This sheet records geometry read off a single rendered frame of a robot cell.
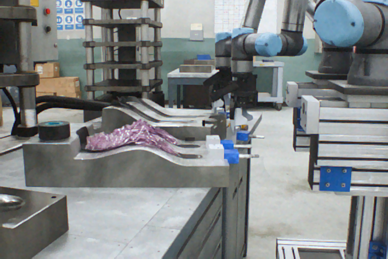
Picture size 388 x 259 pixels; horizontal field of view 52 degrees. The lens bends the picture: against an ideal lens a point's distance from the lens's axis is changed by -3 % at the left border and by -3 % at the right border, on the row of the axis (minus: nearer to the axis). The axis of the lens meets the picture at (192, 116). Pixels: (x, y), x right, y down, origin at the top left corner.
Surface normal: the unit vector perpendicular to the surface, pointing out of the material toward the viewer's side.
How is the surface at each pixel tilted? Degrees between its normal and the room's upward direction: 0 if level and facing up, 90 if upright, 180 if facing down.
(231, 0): 90
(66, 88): 85
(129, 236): 0
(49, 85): 88
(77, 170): 90
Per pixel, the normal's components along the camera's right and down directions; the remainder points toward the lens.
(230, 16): -0.07, 0.17
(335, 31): -0.79, 0.20
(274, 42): 0.54, 0.14
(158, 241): 0.00, -0.99
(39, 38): 0.96, 0.05
